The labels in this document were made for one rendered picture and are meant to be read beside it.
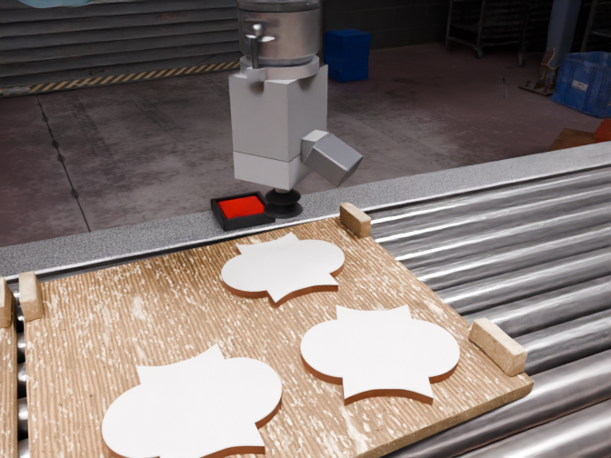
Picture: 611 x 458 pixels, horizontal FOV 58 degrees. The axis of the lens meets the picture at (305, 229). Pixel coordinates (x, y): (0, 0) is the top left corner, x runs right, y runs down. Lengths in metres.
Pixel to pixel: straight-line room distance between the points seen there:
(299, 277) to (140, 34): 4.79
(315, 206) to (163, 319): 0.34
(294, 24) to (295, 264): 0.27
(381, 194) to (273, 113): 0.39
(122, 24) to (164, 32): 0.36
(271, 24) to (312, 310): 0.28
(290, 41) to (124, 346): 0.32
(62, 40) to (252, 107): 4.73
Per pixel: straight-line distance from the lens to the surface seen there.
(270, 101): 0.51
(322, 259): 0.64
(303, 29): 0.51
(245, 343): 0.55
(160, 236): 0.78
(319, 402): 0.49
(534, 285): 0.71
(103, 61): 5.30
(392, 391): 0.49
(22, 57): 5.21
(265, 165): 0.54
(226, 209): 0.80
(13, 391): 0.56
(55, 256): 0.78
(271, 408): 0.47
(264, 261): 0.64
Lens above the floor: 1.29
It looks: 29 degrees down
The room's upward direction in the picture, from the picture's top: straight up
